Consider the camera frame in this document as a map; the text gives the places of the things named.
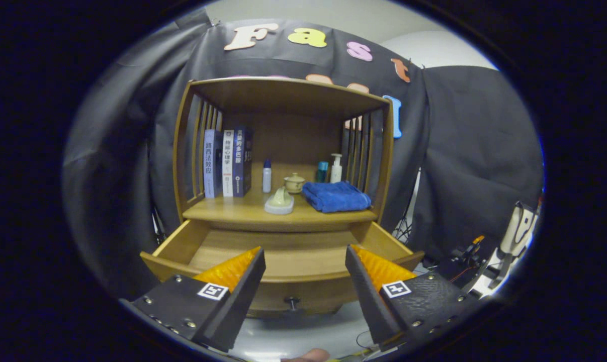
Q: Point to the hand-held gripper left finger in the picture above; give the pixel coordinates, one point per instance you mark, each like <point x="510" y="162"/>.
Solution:
<point x="233" y="301"/>

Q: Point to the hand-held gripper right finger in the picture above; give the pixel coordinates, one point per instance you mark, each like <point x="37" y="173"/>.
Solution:
<point x="369" y="296"/>

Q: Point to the wooden drawer with black knob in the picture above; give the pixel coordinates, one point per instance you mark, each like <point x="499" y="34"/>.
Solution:
<point x="293" y="251"/>

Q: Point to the pale green scrub brush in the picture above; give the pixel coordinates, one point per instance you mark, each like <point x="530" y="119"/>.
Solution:
<point x="279" y="203"/>

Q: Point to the wooden countertop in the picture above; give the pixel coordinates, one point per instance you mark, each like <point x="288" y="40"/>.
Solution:
<point x="243" y="211"/>

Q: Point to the wooden cabinet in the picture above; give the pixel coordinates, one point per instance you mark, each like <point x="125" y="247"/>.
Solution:
<point x="288" y="98"/>

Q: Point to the black tripod stand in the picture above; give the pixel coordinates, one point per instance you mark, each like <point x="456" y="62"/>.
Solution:
<point x="406" y="221"/>

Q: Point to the black equipment with orange part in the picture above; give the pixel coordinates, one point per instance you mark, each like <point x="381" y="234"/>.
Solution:
<point x="459" y="266"/>

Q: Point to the folded blue towel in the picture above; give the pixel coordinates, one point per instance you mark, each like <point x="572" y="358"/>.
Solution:
<point x="336" y="197"/>

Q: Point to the white bottle with blue cap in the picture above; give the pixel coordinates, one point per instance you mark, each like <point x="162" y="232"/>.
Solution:
<point x="267" y="178"/>

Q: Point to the white pump bottle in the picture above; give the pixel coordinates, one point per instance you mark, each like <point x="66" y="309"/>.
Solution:
<point x="336" y="172"/>

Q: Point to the beige lidded teacup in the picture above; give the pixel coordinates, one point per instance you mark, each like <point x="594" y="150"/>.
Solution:
<point x="294" y="184"/>

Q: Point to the teal bottle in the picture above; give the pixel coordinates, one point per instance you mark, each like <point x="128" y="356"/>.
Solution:
<point x="322" y="172"/>

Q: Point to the white book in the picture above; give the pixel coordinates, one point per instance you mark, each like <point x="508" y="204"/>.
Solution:
<point x="228" y="163"/>

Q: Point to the light blue book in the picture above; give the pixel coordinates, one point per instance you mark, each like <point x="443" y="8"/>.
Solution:
<point x="208" y="163"/>

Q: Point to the dark blue book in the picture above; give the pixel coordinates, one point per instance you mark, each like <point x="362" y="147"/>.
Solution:
<point x="239" y="161"/>

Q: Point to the white device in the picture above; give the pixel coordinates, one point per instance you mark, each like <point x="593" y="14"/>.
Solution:
<point x="514" y="231"/>

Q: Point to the black backdrop cloth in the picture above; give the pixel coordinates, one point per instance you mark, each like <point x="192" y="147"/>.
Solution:
<point x="117" y="166"/>

